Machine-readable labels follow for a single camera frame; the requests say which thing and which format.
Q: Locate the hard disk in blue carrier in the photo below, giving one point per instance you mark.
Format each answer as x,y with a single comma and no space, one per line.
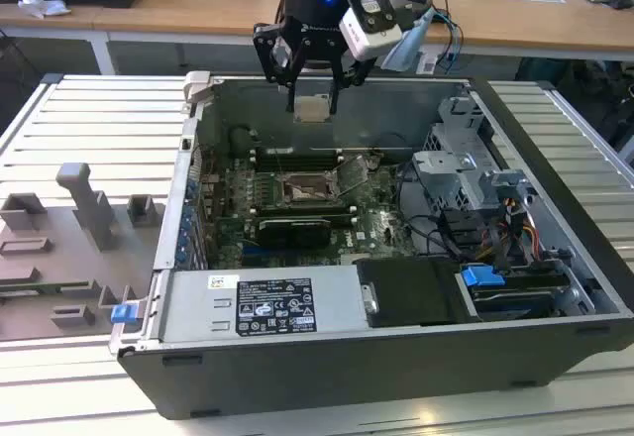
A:
480,276

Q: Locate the grey plastic case latch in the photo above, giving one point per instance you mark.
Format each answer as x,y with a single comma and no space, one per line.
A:
195,86

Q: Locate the blue plastic latch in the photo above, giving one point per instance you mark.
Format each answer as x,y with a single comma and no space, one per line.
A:
124,314

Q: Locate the silver metal drive cage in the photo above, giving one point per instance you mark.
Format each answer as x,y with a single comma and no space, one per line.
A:
446,183

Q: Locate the round coin cell battery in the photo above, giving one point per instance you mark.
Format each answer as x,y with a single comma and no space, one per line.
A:
374,162

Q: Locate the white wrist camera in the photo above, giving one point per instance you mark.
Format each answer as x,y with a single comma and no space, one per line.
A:
366,39

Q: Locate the black plastic shroud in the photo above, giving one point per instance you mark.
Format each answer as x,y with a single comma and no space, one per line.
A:
411,292

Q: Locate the silver chipset heatsink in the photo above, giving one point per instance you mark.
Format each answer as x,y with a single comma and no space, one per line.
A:
389,220

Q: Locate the crumpled white paper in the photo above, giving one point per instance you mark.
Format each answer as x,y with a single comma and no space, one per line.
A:
42,6

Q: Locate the pale blue teach pendant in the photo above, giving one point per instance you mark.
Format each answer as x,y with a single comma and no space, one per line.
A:
406,49

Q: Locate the grey parts rack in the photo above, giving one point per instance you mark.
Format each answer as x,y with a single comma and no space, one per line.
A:
59,257

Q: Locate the white power adapter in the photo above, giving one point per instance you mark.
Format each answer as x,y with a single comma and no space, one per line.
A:
429,65

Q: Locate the wooden desk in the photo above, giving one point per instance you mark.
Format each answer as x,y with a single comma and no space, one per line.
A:
148,15

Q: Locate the green RAM stick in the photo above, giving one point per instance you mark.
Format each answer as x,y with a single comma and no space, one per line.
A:
30,288

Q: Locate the black computer mouse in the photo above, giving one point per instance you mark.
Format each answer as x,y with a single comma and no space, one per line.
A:
620,4

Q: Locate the silver power supply unit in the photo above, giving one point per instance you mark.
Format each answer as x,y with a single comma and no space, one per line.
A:
198,307

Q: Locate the black graphics card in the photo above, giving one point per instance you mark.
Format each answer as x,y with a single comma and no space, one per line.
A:
297,233

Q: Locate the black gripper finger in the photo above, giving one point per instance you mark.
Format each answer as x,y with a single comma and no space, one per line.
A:
352,73
262,42

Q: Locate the silver CPU green substrate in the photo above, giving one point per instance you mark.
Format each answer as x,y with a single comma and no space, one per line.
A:
312,108

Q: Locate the CPU socket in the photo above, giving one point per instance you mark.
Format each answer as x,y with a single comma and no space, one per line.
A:
309,189

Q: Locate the black RAM slot white clips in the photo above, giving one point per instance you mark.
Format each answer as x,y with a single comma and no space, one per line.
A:
297,154
297,164
302,206
302,214

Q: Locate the black open PC case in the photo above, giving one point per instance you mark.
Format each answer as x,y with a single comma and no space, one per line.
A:
347,381

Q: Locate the green motherboard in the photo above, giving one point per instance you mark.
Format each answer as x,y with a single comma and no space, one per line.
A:
381,238

